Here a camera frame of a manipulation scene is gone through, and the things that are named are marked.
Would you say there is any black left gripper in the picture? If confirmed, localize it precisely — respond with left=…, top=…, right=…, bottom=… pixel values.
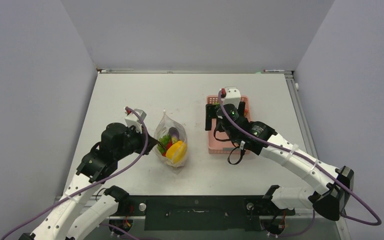
left=114, top=123, right=158, bottom=161

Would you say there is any green toy grape bunch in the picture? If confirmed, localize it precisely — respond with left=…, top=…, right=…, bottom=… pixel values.
left=157, top=134, right=171, bottom=155

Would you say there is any clear dotted zip top bag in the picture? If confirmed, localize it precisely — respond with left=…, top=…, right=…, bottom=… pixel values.
left=153, top=111, right=189, bottom=175

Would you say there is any purple toy eggplant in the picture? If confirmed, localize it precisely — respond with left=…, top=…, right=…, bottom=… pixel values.
left=168, top=127, right=180, bottom=143

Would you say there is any yellow toy bell pepper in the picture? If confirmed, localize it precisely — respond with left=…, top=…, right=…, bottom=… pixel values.
left=165, top=140, right=188, bottom=164

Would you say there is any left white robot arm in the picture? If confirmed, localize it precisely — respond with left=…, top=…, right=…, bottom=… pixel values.
left=20, top=121, right=158, bottom=240

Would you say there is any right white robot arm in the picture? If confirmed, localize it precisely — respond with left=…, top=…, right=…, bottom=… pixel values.
left=205, top=101, right=354, bottom=221

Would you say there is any pink perforated plastic basket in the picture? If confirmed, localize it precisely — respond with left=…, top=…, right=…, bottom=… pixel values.
left=205, top=95, right=252, bottom=155

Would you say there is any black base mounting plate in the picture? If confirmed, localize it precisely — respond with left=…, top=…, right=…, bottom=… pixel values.
left=109, top=195, right=296, bottom=232

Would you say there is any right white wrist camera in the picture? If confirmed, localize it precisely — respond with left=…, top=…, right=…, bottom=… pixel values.
left=220, top=86, right=242, bottom=108

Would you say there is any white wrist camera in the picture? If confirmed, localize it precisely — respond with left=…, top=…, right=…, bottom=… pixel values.
left=220, top=86, right=242, bottom=108
left=124, top=108, right=147, bottom=134

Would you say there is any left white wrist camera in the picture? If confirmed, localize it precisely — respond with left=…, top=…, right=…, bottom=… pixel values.
left=124, top=108, right=147, bottom=134

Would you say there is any black looped cable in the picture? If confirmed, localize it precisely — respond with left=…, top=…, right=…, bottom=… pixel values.
left=227, top=145, right=247, bottom=166

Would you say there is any aluminium table edge rail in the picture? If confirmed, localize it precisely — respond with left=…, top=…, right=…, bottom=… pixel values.
left=284, top=71, right=319, bottom=159

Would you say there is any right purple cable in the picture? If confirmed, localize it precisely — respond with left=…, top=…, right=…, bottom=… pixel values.
left=217, top=90, right=382, bottom=227

